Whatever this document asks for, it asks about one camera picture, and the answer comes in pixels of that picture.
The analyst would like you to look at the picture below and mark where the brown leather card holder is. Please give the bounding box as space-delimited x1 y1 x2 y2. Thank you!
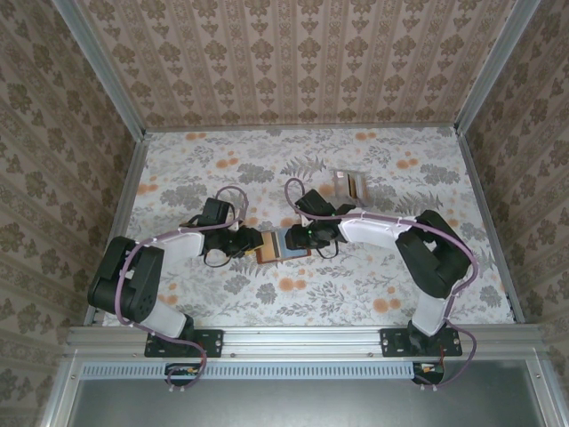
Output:
253 229 312 266

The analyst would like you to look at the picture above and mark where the clear acrylic card stand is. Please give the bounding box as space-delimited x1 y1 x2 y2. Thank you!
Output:
332 167 370 208

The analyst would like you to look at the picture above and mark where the grey metal panel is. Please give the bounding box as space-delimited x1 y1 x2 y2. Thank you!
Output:
42 350 564 427

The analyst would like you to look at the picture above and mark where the thin black left gripper cable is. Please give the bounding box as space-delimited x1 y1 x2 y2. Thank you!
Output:
203 248 236 269

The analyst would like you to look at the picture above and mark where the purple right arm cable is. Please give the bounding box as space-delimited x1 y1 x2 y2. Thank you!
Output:
284 178 480 392

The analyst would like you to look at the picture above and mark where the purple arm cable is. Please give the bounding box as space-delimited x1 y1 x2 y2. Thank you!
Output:
284 178 480 392
114 185 249 395

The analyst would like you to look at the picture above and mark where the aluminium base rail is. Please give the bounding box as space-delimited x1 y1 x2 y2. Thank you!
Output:
65 326 546 357

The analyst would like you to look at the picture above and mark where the thin aluminium table rail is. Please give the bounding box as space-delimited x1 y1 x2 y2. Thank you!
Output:
144 125 459 133

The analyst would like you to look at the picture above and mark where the aluminium table side rail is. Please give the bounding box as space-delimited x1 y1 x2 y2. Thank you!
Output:
456 128 526 325
86 133 150 328

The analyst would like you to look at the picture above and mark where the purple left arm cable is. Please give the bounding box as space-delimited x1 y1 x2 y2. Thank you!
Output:
114 185 249 395

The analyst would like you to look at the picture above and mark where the slotted white cable duct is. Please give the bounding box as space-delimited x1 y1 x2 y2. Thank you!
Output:
82 360 423 381

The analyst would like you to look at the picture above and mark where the black cable connector port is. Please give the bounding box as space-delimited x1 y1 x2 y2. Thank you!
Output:
412 360 445 384
164 362 201 386

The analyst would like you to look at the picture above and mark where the aluminium frame post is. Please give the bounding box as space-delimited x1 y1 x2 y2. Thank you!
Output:
455 0 543 134
51 0 148 140

